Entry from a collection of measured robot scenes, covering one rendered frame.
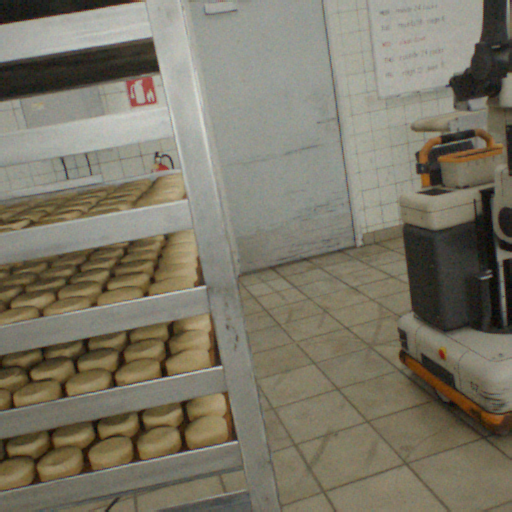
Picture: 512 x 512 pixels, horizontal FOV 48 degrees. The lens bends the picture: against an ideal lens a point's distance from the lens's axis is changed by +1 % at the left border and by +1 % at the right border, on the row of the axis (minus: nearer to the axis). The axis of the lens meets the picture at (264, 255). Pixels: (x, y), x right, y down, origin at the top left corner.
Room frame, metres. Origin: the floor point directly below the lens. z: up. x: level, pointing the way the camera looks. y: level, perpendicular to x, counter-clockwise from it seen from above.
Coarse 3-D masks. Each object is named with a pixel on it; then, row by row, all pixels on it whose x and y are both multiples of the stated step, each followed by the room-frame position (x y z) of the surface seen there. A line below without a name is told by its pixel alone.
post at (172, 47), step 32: (160, 0) 0.53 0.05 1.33; (160, 32) 0.53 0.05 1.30; (160, 64) 0.53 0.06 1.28; (192, 64) 0.53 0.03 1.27; (192, 96) 0.53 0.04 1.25; (192, 128) 0.53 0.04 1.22; (192, 160) 0.53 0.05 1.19; (192, 192) 0.53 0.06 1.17; (192, 224) 0.53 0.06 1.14; (224, 224) 0.54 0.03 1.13; (224, 256) 0.53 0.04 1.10; (224, 288) 0.53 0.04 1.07; (224, 320) 0.53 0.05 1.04; (224, 352) 0.53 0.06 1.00; (256, 384) 0.53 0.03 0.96; (256, 416) 0.53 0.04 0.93; (256, 448) 0.53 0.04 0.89; (256, 480) 0.53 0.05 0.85
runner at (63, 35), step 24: (24, 24) 0.55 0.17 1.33; (48, 24) 0.56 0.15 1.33; (72, 24) 0.56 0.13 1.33; (96, 24) 0.56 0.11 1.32; (120, 24) 0.56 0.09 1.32; (144, 24) 0.56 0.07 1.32; (0, 48) 0.55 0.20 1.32; (24, 48) 0.55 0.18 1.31; (48, 48) 0.56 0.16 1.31; (72, 48) 0.56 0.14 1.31; (96, 48) 0.57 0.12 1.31
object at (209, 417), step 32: (128, 416) 0.67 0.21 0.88; (160, 416) 0.66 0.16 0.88; (192, 416) 0.66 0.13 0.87; (224, 416) 0.66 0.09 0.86; (0, 448) 0.66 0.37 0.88; (32, 448) 0.64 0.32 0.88; (64, 448) 0.62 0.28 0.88; (96, 448) 0.61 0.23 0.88; (128, 448) 0.60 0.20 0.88; (160, 448) 0.59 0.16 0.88; (192, 448) 0.60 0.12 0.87; (0, 480) 0.58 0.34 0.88; (32, 480) 0.60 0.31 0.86
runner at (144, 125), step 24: (96, 120) 0.56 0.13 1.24; (120, 120) 0.56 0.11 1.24; (144, 120) 0.56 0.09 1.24; (168, 120) 0.56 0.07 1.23; (0, 144) 0.55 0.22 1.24; (24, 144) 0.55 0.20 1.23; (48, 144) 0.55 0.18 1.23; (72, 144) 0.56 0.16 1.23; (96, 144) 0.56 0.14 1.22; (120, 144) 0.56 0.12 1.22
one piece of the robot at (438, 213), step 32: (416, 192) 2.20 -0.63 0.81; (448, 192) 2.09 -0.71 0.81; (480, 192) 2.05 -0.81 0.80; (416, 224) 2.12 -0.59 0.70; (448, 224) 2.03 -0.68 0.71; (480, 224) 2.04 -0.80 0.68; (416, 256) 2.14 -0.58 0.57; (448, 256) 2.02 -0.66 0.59; (480, 256) 2.05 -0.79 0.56; (416, 288) 2.17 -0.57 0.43; (448, 288) 2.02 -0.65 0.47; (480, 288) 1.99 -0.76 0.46; (448, 320) 2.02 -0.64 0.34; (480, 320) 2.00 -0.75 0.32
